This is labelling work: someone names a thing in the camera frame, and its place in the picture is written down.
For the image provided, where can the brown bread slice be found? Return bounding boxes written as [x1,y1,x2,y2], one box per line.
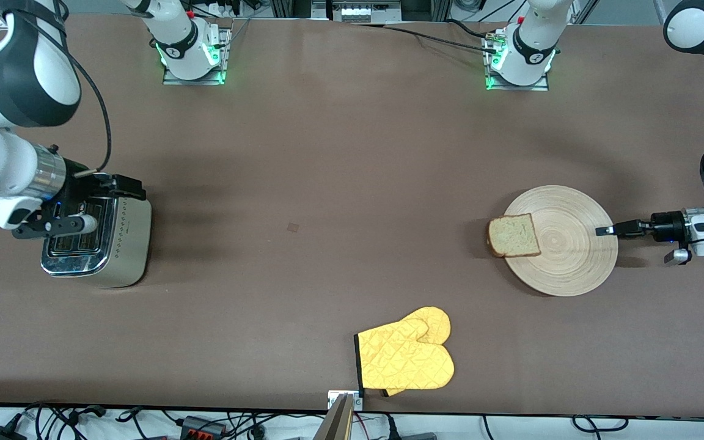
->
[488,213,542,258]

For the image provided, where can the silver two-slot toaster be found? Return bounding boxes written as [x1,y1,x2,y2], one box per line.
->
[40,183,153,289]

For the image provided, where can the aluminium profile bar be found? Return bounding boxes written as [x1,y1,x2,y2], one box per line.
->
[314,394,356,440]

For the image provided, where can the white terminal block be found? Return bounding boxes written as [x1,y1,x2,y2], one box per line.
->
[328,0,403,23]

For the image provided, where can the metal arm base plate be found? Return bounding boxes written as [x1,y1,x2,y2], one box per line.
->
[485,31,550,92]
[163,27,229,86]

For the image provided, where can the yellow quilted oven mitt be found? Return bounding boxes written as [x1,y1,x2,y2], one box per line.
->
[354,306,455,398]

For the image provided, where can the long black table cable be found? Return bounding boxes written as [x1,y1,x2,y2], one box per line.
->
[352,23,499,54]

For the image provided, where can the small metal mounting bracket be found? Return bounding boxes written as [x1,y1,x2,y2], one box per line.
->
[328,390,364,411]

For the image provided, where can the round wooden plate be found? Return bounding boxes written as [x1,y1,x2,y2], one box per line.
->
[502,185,619,298]

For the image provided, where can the black box orange connectors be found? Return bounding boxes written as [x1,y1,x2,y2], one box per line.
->
[180,416,228,439]

